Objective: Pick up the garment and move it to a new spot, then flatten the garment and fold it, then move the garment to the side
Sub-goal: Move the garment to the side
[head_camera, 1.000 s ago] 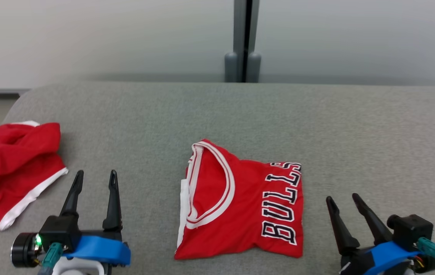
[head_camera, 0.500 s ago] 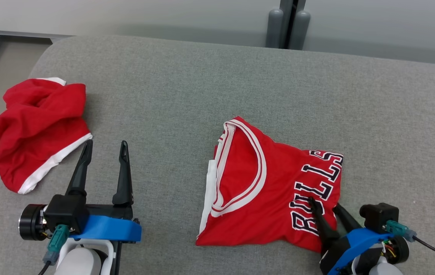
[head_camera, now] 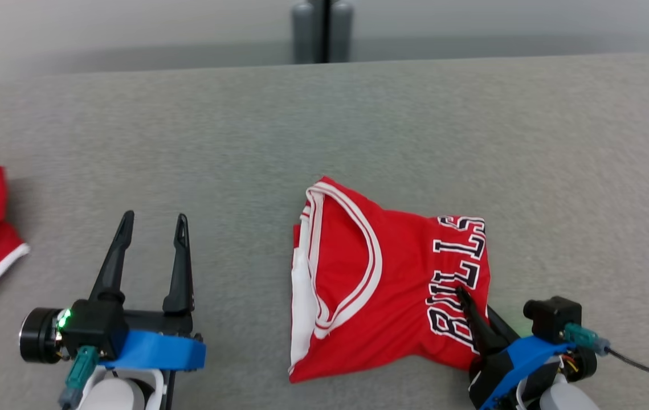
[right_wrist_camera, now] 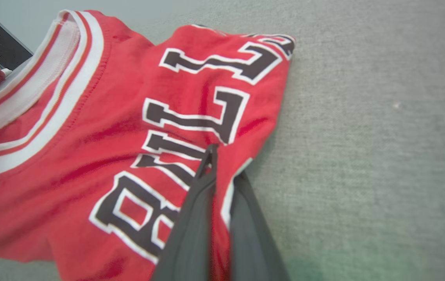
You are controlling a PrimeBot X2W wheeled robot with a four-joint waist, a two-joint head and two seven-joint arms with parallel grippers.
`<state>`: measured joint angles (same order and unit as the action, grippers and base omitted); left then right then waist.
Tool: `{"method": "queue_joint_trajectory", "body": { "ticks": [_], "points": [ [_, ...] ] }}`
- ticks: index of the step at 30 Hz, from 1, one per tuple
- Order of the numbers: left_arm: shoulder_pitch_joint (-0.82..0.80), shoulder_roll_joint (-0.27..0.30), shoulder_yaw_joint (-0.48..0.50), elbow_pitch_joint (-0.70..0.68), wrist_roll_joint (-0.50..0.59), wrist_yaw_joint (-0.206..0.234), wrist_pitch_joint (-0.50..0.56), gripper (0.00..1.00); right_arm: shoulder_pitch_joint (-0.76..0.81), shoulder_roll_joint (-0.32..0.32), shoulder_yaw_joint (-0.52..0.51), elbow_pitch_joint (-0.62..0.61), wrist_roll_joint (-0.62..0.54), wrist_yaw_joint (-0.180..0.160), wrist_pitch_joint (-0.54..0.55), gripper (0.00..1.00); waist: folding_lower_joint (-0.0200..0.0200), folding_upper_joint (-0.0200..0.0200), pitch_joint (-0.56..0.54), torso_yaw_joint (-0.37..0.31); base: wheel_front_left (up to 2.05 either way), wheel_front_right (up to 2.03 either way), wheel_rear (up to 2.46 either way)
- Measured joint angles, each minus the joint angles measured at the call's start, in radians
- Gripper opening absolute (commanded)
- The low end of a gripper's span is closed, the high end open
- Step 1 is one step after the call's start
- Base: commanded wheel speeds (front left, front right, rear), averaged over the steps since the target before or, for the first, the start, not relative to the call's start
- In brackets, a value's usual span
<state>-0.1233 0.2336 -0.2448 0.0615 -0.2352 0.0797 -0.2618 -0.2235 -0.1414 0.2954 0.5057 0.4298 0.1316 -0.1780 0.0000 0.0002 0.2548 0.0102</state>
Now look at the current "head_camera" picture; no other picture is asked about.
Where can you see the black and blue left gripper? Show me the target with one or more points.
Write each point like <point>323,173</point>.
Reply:
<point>159,350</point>

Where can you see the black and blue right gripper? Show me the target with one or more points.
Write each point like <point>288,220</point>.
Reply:
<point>518,359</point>

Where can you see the red white basketball jersey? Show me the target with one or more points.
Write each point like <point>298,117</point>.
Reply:
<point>404,273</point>

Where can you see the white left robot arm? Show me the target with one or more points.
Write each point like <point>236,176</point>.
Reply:
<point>116,396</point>

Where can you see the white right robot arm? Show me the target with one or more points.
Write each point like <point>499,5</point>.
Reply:
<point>563,398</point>

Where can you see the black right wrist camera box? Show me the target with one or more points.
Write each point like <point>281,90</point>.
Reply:
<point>552,319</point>

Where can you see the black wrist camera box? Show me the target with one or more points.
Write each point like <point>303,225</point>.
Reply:
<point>96,327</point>
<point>552,319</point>

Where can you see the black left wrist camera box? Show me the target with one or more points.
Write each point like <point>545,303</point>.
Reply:
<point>96,327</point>

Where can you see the grey partition post with round feet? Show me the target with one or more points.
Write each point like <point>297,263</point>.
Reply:
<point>307,34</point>

